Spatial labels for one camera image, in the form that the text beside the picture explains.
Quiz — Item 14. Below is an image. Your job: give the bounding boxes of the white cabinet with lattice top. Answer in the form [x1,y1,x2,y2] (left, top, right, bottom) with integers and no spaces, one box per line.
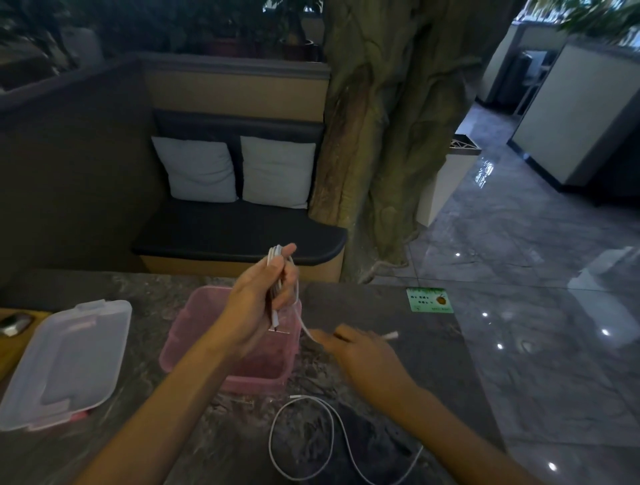
[415,132,483,229]

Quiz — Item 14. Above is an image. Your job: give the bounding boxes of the grey computer mouse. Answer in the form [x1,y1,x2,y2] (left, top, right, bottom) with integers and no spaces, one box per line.
[0,312,35,338]

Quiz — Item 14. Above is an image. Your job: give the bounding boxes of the person's left hand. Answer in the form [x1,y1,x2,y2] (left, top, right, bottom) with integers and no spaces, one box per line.
[217,243,301,358]

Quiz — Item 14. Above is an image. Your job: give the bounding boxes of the white partition planter box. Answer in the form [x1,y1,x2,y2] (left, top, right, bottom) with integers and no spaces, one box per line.
[507,37,640,195]

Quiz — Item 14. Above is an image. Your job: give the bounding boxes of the pink plastic container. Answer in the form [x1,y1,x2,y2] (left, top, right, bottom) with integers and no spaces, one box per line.
[159,286,304,395]

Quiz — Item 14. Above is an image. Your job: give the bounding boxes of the black bench back cushion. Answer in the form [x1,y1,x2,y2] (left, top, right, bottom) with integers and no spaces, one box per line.
[152,108,326,201]

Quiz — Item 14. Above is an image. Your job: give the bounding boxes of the person's right hand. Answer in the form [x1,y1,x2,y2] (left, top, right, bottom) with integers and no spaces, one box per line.
[310,324,419,403]

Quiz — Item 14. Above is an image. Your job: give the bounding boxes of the white charging cable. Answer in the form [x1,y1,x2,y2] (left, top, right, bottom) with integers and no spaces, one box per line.
[266,244,401,345]
[268,394,425,485]

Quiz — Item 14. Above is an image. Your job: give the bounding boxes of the artificial tree trunk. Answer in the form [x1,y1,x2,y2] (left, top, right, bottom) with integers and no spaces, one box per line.
[307,0,526,284]

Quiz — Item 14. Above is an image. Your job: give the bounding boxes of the green leafy plant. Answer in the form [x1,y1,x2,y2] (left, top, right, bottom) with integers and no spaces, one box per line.
[525,0,640,43]

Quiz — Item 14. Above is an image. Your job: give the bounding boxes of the green square sticker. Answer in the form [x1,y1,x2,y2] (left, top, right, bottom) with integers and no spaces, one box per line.
[405,288,455,314]

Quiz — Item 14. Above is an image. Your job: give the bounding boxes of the black bench seat cushion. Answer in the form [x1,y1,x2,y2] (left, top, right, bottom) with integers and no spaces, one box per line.
[131,199,349,267]

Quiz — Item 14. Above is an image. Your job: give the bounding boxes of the potted plant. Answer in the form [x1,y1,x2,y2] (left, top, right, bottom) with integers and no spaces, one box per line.
[262,0,325,63]

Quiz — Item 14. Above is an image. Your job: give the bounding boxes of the person's right forearm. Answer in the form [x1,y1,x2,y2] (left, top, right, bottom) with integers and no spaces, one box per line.
[389,384,547,485]

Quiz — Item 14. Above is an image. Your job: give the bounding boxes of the clear plastic container lid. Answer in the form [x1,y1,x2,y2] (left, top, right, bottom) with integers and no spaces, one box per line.
[0,299,133,433]

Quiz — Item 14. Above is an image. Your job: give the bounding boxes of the person's left forearm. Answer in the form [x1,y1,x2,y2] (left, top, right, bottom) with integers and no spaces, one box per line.
[74,327,242,485]

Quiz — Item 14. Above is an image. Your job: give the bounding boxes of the yellow wooden board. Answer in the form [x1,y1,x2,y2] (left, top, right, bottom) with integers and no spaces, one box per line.
[0,308,52,381]

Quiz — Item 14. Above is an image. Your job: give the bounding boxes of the white square pillow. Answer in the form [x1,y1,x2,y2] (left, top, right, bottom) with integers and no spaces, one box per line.
[239,135,318,210]
[151,136,239,204]

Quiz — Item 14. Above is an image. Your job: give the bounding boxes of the dark booth partition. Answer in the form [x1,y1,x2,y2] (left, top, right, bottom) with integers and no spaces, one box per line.
[0,52,153,300]

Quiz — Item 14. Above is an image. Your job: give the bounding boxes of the white loose charging cable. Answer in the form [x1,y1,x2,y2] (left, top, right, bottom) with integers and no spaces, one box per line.
[268,394,425,485]

